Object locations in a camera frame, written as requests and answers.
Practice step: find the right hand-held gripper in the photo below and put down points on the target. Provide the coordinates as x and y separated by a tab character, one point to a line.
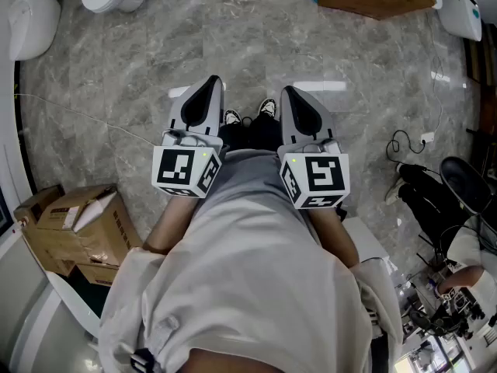
324	175

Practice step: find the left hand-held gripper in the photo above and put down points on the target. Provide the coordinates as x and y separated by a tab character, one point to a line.
176	167

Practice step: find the person's left forearm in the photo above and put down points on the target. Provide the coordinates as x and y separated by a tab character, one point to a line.
171	227

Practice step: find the person's right forearm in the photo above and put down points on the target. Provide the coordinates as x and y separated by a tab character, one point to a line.
334	235

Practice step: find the white egg-shaped toilet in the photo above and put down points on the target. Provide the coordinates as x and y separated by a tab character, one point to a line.
33	21

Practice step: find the white toilet with teal label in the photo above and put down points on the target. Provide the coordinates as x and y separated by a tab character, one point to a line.
460	10

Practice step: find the person's left shoe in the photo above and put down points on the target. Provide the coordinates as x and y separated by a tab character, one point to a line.
232	117

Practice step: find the person's shoe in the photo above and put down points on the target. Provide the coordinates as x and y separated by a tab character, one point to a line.
268	106
232	117

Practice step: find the person's right shoe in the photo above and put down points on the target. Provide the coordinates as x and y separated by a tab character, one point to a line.
268	106

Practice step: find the person's grey t-shirt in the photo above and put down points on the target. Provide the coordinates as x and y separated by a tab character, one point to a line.
252	173

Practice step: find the white power strip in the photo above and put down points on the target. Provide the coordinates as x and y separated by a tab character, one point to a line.
428	137

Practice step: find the black office chair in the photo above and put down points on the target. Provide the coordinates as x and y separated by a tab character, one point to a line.
431	200
462	185

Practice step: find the small cardboard box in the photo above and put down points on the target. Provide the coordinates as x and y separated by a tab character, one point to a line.
97	274
97	224
33	212

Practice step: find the dark wooden shelf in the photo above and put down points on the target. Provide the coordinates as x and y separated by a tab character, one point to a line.
485	91

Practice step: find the framed picture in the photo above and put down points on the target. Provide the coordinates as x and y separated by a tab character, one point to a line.
2	212

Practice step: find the person's head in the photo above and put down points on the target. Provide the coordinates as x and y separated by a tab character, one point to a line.
272	363

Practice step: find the cluttered equipment table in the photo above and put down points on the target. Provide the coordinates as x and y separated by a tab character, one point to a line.
446	325

